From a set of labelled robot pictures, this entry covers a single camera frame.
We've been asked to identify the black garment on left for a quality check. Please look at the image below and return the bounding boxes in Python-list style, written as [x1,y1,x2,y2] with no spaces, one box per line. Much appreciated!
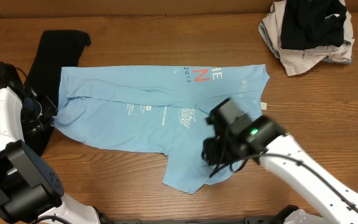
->
[24,30,91,155]

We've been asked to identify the grey-blue garment under pile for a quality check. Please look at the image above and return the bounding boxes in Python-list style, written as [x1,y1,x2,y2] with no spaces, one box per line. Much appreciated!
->
[259,22,353,64]

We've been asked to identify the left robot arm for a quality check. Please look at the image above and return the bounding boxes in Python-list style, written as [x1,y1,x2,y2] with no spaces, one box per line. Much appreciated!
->
[0,62,110,223]

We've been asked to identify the light blue printed t-shirt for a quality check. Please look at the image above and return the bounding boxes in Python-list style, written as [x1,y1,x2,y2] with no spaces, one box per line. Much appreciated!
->
[54,65,269,194]

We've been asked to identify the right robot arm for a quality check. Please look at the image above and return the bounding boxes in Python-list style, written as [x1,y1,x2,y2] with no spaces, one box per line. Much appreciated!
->
[201,98,358,224]

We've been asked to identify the beige garment in pile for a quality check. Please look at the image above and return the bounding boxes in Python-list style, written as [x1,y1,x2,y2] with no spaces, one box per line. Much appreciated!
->
[262,1,354,76]

